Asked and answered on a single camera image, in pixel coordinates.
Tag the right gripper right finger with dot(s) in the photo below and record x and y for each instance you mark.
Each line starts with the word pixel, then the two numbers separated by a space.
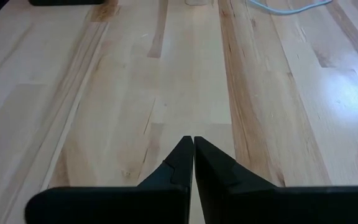
pixel 259 205

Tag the black power bank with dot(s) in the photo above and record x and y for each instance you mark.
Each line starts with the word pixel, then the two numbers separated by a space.
pixel 67 2

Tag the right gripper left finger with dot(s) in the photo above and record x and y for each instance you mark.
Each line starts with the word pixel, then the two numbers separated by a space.
pixel 120 205

